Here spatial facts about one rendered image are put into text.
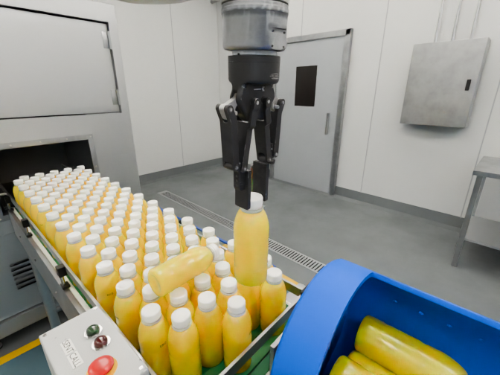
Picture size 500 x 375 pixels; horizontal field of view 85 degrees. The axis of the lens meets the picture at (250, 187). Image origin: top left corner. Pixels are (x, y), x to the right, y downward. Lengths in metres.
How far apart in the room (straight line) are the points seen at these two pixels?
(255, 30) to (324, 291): 0.37
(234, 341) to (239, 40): 0.57
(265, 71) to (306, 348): 0.38
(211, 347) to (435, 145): 3.41
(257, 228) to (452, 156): 3.39
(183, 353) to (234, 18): 0.59
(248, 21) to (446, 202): 3.64
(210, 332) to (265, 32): 0.58
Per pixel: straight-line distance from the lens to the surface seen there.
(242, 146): 0.42
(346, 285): 0.46
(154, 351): 0.69
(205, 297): 0.66
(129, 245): 0.90
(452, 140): 3.73
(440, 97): 3.51
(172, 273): 0.65
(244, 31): 0.39
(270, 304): 0.74
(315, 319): 0.43
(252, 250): 0.50
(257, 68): 0.40
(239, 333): 0.66
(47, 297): 1.99
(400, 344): 0.56
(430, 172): 3.83
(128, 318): 0.76
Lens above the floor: 1.51
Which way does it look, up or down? 20 degrees down
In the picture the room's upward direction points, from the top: straight up
